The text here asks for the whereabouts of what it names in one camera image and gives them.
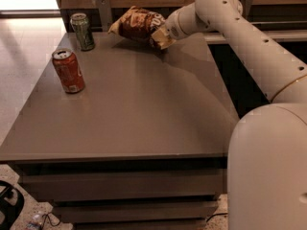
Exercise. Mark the left metal wall bracket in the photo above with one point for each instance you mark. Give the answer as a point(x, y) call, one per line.
point(105, 13)

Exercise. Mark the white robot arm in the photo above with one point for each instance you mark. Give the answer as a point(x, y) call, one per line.
point(267, 155)

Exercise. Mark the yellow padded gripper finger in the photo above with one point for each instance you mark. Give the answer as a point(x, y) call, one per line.
point(162, 38)

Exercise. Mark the orange soda can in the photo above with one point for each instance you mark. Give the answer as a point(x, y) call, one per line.
point(68, 69)

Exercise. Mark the green soda can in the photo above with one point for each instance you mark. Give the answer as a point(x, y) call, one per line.
point(81, 27)

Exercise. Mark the plastic bottle on floor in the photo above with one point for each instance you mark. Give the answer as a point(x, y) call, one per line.
point(36, 222)

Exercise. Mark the black chair base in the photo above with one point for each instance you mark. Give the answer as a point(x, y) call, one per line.
point(11, 205)

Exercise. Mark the right metal wall bracket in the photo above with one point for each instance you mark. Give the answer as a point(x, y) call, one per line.
point(246, 7)

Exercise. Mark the metal wall bracket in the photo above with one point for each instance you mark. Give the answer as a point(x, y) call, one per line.
point(246, 7)
point(105, 13)

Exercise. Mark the brown chip bag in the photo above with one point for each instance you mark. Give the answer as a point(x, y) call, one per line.
point(138, 24)

